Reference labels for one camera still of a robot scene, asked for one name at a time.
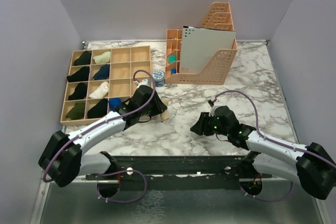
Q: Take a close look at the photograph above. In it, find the blue patterned round tin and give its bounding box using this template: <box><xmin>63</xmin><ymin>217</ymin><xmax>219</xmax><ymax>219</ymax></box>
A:
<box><xmin>152</xmin><ymin>70</ymin><xmax>165</xmax><ymax>87</ymax></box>

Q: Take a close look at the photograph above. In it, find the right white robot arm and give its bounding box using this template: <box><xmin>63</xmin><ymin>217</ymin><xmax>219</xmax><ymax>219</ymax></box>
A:
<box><xmin>190</xmin><ymin>106</ymin><xmax>335</xmax><ymax>200</ymax></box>

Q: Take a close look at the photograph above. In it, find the navy rolled sock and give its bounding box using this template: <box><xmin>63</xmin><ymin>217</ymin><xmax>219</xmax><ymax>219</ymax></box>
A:
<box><xmin>92</xmin><ymin>65</ymin><xmax>110</xmax><ymax>80</ymax></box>

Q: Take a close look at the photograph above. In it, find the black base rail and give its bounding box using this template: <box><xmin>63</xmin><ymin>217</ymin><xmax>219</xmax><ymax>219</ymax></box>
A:
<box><xmin>86</xmin><ymin>156</ymin><xmax>258</xmax><ymax>190</ymax></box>

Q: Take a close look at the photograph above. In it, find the dark green rolled sock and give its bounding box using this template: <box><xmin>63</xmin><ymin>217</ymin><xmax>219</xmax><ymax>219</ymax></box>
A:
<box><xmin>66</xmin><ymin>102</ymin><xmax>85</xmax><ymax>120</ymax></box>

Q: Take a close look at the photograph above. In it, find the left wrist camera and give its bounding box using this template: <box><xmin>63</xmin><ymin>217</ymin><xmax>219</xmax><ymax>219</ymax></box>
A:
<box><xmin>137</xmin><ymin>78</ymin><xmax>152</xmax><ymax>88</ymax></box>

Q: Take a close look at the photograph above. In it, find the black rolled sock bottom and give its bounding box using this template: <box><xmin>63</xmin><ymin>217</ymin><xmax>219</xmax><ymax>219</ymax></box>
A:
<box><xmin>87</xmin><ymin>99</ymin><xmax>108</xmax><ymax>119</ymax></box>

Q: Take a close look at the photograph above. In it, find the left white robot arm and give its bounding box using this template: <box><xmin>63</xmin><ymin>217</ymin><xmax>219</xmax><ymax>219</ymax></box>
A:
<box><xmin>38</xmin><ymin>85</ymin><xmax>167</xmax><ymax>187</ymax></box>

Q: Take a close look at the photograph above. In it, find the grey white folder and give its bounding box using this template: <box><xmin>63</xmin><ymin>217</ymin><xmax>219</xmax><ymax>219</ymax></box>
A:
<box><xmin>180</xmin><ymin>26</ymin><xmax>236</xmax><ymax>73</ymax></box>

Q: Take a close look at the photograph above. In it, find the black rolled sock top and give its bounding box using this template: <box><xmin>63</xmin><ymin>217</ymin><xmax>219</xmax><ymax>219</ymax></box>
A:
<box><xmin>73</xmin><ymin>50</ymin><xmax>91</xmax><ymax>66</ymax></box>

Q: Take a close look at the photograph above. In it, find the black rolled sock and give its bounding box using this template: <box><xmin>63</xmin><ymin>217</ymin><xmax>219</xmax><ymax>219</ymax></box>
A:
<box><xmin>66</xmin><ymin>66</ymin><xmax>90</xmax><ymax>82</ymax></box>
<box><xmin>68</xmin><ymin>82</ymin><xmax>87</xmax><ymax>101</ymax></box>
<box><xmin>73</xmin><ymin>50</ymin><xmax>91</xmax><ymax>66</ymax></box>
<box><xmin>87</xmin><ymin>99</ymin><xmax>108</xmax><ymax>119</ymax></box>

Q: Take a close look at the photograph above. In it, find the wooden compartment tray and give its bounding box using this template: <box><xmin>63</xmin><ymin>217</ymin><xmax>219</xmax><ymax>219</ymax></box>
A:
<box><xmin>60</xmin><ymin>46</ymin><xmax>152</xmax><ymax>126</ymax></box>

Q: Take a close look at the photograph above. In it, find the white rolled sock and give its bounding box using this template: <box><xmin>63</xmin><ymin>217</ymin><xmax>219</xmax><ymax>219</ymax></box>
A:
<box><xmin>89</xmin><ymin>81</ymin><xmax>110</xmax><ymax>99</ymax></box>

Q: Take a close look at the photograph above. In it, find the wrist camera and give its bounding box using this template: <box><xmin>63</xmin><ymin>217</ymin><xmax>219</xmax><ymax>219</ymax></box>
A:
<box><xmin>137</xmin><ymin>78</ymin><xmax>152</xmax><ymax>88</ymax></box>
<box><xmin>208</xmin><ymin>99</ymin><xmax>222</xmax><ymax>116</ymax></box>

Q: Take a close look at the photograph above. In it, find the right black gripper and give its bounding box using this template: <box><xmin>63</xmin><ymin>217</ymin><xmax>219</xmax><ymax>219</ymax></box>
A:
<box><xmin>190</xmin><ymin>111</ymin><xmax>230</xmax><ymax>136</ymax></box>

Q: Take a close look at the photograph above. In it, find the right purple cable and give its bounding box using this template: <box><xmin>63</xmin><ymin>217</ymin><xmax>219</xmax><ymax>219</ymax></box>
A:
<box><xmin>209</xmin><ymin>90</ymin><xmax>336</xmax><ymax>201</ymax></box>

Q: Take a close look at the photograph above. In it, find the beige underwear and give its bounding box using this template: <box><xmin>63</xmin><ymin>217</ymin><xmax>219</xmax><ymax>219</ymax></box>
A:
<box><xmin>160</xmin><ymin>99</ymin><xmax>170</xmax><ymax>122</ymax></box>

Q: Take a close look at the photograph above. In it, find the peach file organizer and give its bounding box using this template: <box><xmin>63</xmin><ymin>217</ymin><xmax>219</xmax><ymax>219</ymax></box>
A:
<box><xmin>165</xmin><ymin>2</ymin><xmax>238</xmax><ymax>85</ymax></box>

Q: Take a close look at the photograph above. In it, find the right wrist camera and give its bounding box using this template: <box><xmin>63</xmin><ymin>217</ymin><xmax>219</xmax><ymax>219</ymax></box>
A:
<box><xmin>208</xmin><ymin>99</ymin><xmax>222</xmax><ymax>116</ymax></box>

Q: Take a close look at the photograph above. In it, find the pale green rolled sock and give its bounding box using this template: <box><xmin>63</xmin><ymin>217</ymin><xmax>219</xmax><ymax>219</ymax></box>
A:
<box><xmin>93</xmin><ymin>51</ymin><xmax>111</xmax><ymax>64</ymax></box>

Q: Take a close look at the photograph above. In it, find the blue boxer underwear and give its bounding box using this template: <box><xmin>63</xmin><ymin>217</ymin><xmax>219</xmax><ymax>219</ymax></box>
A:
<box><xmin>108</xmin><ymin>98</ymin><xmax>122</xmax><ymax>110</ymax></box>

